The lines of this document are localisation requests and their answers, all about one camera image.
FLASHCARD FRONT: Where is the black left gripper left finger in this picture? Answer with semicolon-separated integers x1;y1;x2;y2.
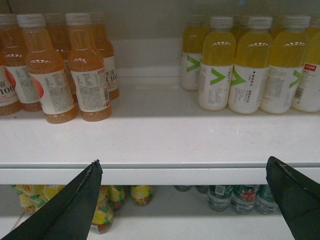
3;160;103;240

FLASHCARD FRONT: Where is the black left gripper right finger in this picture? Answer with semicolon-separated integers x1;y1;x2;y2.
266;156;320;240

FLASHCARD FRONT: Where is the water bottle right back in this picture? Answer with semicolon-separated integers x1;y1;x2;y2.
255;184;278;215

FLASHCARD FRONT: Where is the water bottle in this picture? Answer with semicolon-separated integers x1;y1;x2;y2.
255;184;278;215
231;184;260;215

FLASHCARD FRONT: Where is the water bottle middle back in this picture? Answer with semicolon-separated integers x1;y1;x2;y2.
231;184;260;215

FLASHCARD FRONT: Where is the water bottle barcode label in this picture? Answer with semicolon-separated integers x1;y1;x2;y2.
207;185;234;212

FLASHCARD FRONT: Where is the white middle shelf board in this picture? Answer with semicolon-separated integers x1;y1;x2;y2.
0;39;320;186

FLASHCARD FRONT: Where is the yellow drink bottle right edge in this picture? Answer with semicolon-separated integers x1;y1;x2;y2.
291;14;320;113

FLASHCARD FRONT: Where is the orange juice bottle front left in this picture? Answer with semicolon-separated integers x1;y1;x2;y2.
16;13;78;124

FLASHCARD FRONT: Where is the orange juice bottle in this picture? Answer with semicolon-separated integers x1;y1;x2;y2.
16;13;78;124
65;12;112;122
89;12;120;100

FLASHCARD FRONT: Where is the orange juice bottle front right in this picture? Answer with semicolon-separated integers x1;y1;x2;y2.
65;12;112;122

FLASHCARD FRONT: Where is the yellow drink bottle front right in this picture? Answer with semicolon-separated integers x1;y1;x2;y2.
259;15;311;114

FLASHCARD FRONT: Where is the yellow drink bottle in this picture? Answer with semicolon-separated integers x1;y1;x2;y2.
198;16;236;111
259;15;311;114
228;16;273;114
180;14;208;91

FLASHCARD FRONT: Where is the yellow drink bottle front middle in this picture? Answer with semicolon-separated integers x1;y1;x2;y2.
228;16;273;114

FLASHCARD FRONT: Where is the yellow drink bottle front left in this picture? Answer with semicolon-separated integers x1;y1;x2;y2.
198;16;236;111

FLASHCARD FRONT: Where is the orange juice bottle left edge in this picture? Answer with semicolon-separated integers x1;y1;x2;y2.
0;13;27;116

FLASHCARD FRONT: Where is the yellow drink bottle back left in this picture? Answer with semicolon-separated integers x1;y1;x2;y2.
180;14;208;91

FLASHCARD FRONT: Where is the orange juice bottle back right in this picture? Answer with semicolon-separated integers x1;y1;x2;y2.
89;12;120;100

